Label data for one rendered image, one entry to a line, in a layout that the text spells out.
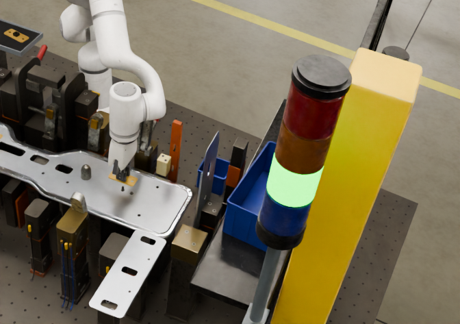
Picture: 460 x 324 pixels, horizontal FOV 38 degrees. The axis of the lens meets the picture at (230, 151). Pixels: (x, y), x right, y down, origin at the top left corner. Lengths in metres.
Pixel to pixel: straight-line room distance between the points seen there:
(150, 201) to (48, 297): 0.45
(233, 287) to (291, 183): 1.01
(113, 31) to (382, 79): 1.06
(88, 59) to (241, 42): 2.21
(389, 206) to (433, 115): 1.81
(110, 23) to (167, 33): 2.71
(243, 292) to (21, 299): 0.74
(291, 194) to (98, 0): 1.14
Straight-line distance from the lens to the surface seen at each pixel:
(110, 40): 1.88
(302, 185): 0.89
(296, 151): 0.85
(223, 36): 4.63
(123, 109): 1.83
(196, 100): 4.05
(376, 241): 2.54
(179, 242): 1.90
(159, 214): 2.04
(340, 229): 1.12
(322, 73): 0.81
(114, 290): 1.87
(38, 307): 2.22
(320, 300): 1.27
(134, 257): 1.94
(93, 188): 2.11
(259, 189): 2.11
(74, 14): 2.38
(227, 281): 1.88
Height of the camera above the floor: 2.53
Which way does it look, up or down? 43 degrees down
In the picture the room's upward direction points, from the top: 10 degrees clockwise
